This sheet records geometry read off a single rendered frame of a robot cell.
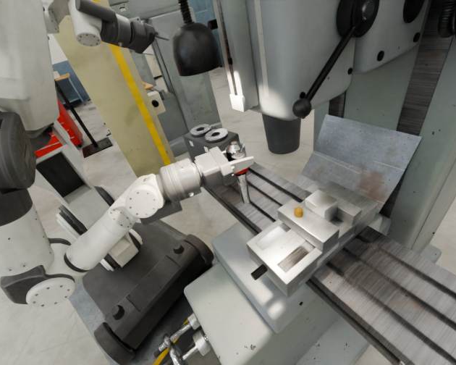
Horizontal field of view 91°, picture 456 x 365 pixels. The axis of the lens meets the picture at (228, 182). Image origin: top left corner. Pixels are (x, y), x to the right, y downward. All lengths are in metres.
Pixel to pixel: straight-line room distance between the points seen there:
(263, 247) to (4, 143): 0.53
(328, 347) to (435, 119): 1.03
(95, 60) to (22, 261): 1.72
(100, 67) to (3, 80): 1.64
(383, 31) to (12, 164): 0.64
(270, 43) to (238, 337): 0.76
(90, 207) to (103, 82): 1.35
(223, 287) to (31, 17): 0.84
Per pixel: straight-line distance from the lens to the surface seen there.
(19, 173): 0.44
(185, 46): 0.37
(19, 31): 0.54
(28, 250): 0.55
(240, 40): 0.43
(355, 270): 0.67
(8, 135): 0.44
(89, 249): 0.58
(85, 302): 1.62
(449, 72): 0.80
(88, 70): 2.10
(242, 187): 0.59
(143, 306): 1.16
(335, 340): 1.37
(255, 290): 0.72
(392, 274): 0.69
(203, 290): 0.90
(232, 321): 0.83
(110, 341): 1.18
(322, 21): 0.44
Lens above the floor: 1.51
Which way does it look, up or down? 38 degrees down
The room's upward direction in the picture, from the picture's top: 15 degrees counter-clockwise
